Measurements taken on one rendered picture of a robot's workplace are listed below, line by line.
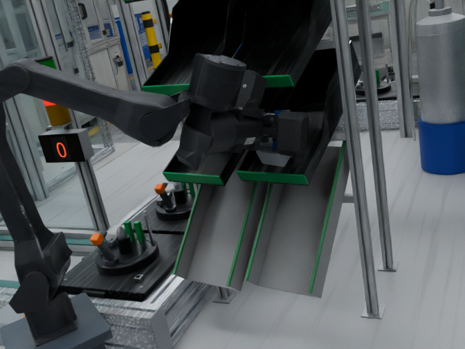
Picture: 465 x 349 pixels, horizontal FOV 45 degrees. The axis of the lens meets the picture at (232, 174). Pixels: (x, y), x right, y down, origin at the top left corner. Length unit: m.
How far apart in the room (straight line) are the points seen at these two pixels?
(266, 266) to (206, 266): 0.12
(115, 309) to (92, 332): 0.24
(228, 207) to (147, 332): 0.28
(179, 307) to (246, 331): 0.14
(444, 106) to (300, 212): 0.75
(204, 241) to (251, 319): 0.20
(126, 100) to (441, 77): 1.09
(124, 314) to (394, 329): 0.50
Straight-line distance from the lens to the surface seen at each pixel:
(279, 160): 0.88
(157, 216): 1.46
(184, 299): 1.18
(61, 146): 1.40
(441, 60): 1.65
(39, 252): 0.85
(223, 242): 1.08
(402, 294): 1.21
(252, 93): 0.80
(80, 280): 1.27
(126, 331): 1.14
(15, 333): 0.98
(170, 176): 1.03
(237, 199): 1.10
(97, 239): 1.19
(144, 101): 0.74
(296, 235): 1.03
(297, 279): 1.01
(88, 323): 0.94
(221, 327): 1.18
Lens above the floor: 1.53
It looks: 20 degrees down
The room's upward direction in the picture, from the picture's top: 11 degrees counter-clockwise
